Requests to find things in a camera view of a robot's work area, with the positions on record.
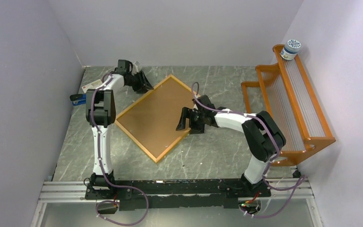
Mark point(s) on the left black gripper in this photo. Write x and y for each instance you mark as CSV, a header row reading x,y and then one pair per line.
x,y
144,84

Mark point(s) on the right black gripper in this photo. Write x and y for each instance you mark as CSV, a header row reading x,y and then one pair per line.
x,y
189,113

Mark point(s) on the brown frame backing board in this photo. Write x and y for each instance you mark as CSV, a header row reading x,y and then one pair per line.
x,y
153,116

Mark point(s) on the yellow wooden picture frame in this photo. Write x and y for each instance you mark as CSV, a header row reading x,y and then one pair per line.
x,y
137,142

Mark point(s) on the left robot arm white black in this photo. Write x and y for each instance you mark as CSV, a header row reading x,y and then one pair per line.
x,y
101,115

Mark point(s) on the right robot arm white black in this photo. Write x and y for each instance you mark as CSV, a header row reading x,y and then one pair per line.
x,y
263,136

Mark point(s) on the small staples box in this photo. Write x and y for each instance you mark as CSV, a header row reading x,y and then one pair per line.
x,y
92,85

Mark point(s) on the blue stapler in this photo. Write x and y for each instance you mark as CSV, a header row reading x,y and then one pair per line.
x,y
78,99

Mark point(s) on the orange wooden rack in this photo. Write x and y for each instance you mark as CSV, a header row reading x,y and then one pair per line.
x,y
291,101

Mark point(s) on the small blue white jar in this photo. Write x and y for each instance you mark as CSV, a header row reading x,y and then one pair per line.
x,y
290,49

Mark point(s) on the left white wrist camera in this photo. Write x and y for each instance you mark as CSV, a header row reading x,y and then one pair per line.
x,y
136,68

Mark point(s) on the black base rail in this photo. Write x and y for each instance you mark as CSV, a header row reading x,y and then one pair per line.
x,y
154,194

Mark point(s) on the aluminium extrusion frame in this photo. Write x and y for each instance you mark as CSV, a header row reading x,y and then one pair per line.
x,y
74,192

